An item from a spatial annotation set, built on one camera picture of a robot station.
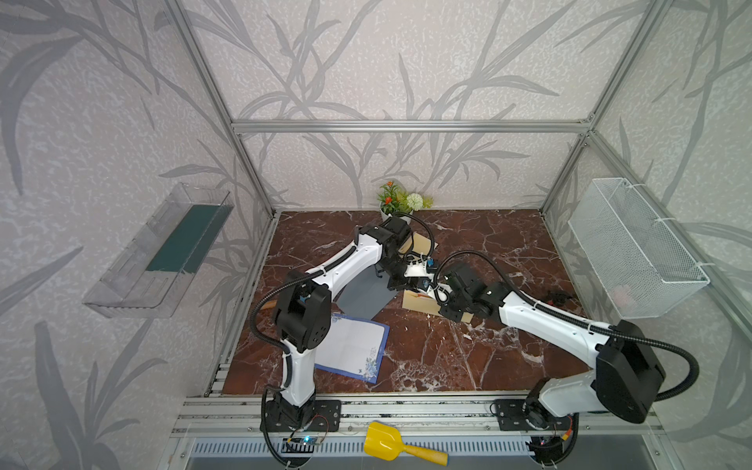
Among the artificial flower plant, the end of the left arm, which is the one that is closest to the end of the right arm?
the end of the left arm

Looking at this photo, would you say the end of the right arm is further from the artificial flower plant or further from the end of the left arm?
the artificial flower plant

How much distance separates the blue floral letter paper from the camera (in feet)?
2.70
